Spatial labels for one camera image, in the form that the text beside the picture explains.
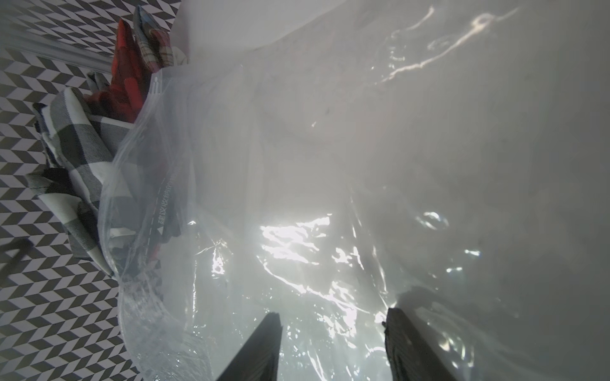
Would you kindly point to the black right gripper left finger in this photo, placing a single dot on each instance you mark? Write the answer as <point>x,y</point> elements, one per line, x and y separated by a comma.
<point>258,359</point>

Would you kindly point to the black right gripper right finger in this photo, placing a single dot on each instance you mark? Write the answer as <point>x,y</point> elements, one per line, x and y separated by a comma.
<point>409,355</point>

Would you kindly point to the clear vacuum bag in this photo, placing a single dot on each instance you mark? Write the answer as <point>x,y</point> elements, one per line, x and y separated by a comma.
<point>447,158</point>

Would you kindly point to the grey white checked shirt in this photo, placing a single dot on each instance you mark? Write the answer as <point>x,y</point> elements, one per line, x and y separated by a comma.
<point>79,149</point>

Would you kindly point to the multicolour plaid shirt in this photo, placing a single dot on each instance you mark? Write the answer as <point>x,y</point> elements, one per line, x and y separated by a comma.
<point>157,51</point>

